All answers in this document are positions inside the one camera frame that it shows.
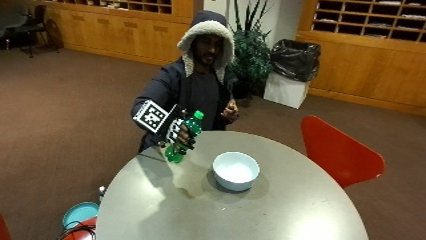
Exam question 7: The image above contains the green plastic bottle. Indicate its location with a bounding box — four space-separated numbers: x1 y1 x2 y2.
163 110 206 164

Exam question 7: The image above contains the white marker cube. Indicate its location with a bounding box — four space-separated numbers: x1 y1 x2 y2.
131 99 179 135

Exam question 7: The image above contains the white bowl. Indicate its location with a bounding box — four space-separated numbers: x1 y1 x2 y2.
211 151 262 193

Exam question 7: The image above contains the the person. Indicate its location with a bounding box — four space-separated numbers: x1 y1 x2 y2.
129 10 240 154

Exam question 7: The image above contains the green potted plant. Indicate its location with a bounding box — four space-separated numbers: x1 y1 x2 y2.
227 0 274 108

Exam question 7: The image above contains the white bin with black bag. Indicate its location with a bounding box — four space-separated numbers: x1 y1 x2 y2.
262 38 322 110

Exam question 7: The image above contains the teal round plate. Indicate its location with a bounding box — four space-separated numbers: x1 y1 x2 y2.
61 201 101 230

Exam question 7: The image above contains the long wooden cabinet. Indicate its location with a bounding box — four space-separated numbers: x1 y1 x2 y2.
33 0 195 67

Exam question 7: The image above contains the black office chair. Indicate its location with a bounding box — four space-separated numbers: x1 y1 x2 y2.
3 4 61 59

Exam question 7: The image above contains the wooden pigeonhole cabinet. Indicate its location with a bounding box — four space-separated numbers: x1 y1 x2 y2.
295 0 426 117

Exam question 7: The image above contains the red chair with black cables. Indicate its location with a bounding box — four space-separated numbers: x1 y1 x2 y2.
57 216 98 240

